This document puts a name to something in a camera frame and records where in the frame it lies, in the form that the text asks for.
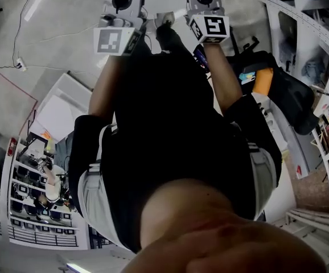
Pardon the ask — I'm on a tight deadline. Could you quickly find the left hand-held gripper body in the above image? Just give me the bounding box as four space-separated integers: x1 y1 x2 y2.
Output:
93 13 147 56

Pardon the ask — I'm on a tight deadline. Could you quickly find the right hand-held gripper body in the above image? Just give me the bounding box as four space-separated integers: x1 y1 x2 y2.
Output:
184 1 230 44

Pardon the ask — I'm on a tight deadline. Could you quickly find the person's right forearm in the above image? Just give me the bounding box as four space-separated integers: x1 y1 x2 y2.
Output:
203 41 244 117

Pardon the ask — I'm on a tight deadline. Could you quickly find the person's left forearm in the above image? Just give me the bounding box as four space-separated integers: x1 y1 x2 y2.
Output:
89 53 125 118

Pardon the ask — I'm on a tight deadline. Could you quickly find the person's pale shoe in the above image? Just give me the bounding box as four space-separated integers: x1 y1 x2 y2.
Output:
154 12 176 27

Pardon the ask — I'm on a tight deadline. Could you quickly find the person's black trouser leg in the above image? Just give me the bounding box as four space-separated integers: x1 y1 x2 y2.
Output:
155 24 190 57

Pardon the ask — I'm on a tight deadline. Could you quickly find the light blue soft item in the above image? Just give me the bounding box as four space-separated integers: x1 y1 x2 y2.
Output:
238 72 257 85

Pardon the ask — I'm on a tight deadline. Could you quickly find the orange cushion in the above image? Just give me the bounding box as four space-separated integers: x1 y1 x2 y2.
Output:
252 68 274 96

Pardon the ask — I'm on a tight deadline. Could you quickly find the white metal shelf rack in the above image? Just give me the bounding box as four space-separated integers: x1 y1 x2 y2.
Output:
260 0 329 119

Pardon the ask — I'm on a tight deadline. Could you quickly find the white table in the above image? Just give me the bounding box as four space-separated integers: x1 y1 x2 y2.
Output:
29 72 93 142

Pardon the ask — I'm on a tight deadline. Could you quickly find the white power strip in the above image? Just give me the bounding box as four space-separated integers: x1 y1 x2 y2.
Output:
15 57 28 72

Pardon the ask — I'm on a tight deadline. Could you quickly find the black office chair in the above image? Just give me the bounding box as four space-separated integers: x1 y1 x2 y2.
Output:
227 35 319 136

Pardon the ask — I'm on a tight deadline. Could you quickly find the person's torso in black shirt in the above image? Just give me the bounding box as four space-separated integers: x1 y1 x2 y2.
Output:
67 47 282 254

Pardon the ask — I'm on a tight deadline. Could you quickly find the grey cabinet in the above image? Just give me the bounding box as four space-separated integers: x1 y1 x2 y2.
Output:
266 95 315 179

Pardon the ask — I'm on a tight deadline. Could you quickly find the red canister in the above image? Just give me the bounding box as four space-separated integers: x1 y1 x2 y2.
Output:
7 137 18 157

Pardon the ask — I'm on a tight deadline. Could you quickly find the person's grey harness vest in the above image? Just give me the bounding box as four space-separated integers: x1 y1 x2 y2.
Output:
77 123 279 238

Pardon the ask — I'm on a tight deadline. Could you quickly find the white shelf with black bins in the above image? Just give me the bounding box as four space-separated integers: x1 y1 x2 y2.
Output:
7 136 81 250

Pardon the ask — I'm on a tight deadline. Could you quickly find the person's head and neck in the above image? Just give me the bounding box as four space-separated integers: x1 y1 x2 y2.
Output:
121 177 327 273

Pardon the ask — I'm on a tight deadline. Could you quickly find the black cable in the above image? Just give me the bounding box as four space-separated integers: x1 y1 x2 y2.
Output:
0 0 37 75

